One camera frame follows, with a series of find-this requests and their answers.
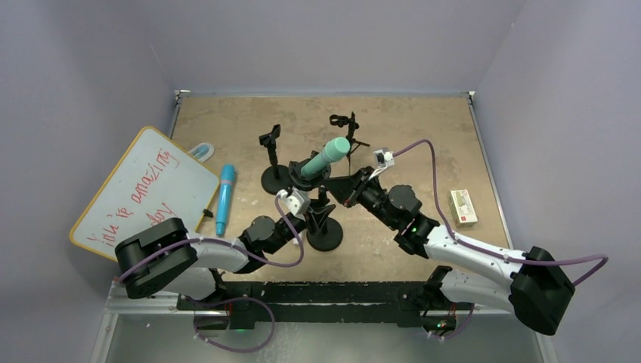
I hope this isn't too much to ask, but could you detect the purple cable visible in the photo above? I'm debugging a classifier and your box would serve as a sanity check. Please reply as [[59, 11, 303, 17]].
[[391, 139, 609, 287], [116, 195, 305, 284]]

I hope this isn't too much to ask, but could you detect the black round-base stand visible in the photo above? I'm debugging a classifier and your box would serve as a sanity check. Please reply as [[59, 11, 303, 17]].
[[259, 124, 292, 195], [286, 150, 343, 252]]

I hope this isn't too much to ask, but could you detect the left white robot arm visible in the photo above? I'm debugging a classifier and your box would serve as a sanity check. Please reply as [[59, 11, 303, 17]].
[[115, 204, 336, 309]]

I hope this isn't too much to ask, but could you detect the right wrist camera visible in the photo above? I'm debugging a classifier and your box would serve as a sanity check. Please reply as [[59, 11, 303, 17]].
[[369, 147, 395, 180]]

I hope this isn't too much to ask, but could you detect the yellow-framed whiteboard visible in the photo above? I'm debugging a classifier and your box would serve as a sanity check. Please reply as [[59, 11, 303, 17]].
[[69, 126, 220, 259]]

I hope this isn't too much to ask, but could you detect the black tripod mic stand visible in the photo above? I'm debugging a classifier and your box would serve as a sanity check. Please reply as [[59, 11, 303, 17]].
[[329, 111, 370, 175]]

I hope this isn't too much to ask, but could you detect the small white green box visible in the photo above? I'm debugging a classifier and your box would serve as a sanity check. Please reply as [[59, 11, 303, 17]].
[[449, 189, 478, 226]]

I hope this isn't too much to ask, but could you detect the blue microphone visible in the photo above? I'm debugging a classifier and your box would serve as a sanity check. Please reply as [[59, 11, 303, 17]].
[[215, 163, 236, 237]]

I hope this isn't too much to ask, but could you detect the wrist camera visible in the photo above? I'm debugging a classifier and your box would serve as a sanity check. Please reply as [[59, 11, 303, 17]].
[[369, 147, 395, 180], [276, 188, 311, 219]]

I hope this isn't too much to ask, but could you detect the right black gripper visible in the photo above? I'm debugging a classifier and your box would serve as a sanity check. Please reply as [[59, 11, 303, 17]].
[[321, 168, 398, 231]]

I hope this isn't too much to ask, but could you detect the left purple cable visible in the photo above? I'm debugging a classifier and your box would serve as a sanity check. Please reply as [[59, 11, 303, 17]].
[[116, 195, 305, 284]]

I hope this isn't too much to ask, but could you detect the whiteboard eraser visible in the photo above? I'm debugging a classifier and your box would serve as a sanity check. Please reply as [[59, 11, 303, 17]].
[[189, 142, 215, 163]]

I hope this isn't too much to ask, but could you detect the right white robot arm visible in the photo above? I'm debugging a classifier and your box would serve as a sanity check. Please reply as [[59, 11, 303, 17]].
[[322, 167, 575, 336]]

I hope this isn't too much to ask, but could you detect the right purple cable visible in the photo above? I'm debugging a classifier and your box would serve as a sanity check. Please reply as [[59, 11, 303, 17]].
[[391, 139, 609, 287]]

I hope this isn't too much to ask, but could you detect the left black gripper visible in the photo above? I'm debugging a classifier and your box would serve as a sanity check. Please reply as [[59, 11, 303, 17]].
[[267, 198, 335, 255]]

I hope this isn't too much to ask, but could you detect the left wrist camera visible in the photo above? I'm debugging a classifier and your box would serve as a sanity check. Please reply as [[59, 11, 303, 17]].
[[276, 188, 311, 219]]

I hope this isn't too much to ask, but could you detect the green microphone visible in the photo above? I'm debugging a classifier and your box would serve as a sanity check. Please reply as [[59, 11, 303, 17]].
[[301, 137, 351, 178]]

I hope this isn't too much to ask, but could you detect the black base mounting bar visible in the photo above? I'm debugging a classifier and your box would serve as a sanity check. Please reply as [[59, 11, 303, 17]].
[[177, 266, 472, 331]]

